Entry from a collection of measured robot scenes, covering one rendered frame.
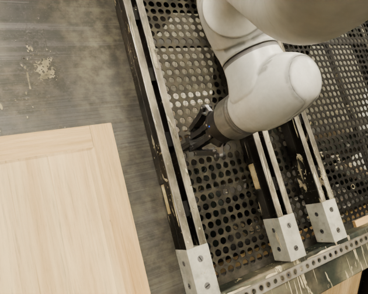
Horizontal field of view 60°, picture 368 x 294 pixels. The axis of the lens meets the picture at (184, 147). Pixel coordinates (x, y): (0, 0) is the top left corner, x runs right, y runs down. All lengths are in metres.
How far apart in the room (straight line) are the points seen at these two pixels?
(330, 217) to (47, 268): 0.81
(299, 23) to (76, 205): 0.69
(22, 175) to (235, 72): 0.52
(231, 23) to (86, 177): 0.50
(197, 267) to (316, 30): 0.70
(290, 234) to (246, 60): 0.60
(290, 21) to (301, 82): 0.31
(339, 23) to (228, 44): 0.37
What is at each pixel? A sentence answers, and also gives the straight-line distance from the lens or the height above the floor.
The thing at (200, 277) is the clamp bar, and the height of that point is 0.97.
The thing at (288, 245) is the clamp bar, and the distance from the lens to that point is 0.99.
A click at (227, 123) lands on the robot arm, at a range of 0.61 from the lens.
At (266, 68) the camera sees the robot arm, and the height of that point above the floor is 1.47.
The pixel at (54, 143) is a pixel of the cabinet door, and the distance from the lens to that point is 0.82.
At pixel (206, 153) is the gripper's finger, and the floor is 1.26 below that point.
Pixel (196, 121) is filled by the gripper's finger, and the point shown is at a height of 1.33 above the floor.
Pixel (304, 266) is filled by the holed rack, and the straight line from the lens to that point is 1.05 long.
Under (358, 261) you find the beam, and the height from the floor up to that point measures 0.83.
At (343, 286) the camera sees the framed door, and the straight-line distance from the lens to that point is 1.83.
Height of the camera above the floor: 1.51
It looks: 19 degrees down
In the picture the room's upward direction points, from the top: straight up
